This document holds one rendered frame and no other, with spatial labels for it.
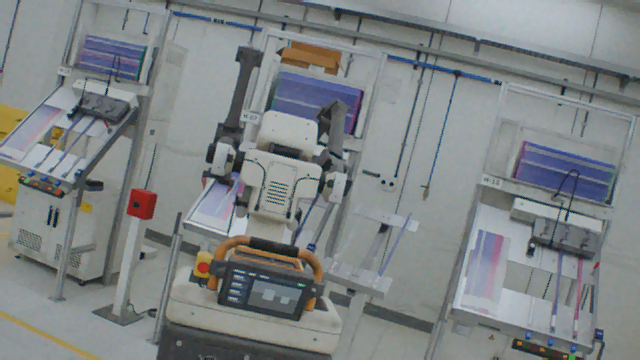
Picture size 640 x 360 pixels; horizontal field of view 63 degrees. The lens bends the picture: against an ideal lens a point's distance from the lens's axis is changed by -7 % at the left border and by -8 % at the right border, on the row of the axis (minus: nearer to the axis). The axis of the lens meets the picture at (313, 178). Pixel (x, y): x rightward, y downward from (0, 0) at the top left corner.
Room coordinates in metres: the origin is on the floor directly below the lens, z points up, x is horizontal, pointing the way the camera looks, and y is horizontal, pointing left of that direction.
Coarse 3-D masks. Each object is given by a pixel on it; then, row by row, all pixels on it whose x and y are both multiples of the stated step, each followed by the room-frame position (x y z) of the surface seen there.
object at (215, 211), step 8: (232, 176) 3.17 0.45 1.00; (216, 184) 3.13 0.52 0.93; (240, 184) 3.13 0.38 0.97; (216, 192) 3.08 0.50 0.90; (224, 192) 3.08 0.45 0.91; (232, 192) 3.08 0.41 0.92; (240, 192) 3.08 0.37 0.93; (208, 200) 3.03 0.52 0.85; (216, 200) 3.04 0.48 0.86; (224, 200) 3.04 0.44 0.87; (232, 200) 3.04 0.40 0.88; (200, 208) 2.99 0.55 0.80; (208, 208) 2.99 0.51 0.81; (216, 208) 2.99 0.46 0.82; (224, 208) 2.99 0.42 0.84; (232, 208) 2.99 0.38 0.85; (200, 216) 2.95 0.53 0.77; (208, 216) 2.95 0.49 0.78; (216, 216) 2.95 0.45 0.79; (224, 216) 2.95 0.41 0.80; (200, 224) 2.91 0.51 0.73; (208, 224) 2.91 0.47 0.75; (216, 224) 2.91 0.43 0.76; (224, 224) 2.91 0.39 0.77; (232, 224) 2.92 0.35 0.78; (224, 232) 2.87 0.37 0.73
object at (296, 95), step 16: (288, 80) 3.31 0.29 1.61; (304, 80) 3.28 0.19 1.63; (320, 80) 3.29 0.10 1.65; (288, 96) 3.30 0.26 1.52; (304, 96) 3.28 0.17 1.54; (320, 96) 3.25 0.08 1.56; (336, 96) 3.23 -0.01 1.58; (352, 96) 3.21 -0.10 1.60; (288, 112) 3.29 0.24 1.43; (304, 112) 3.27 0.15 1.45; (352, 112) 3.20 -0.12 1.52; (352, 128) 3.29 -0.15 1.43
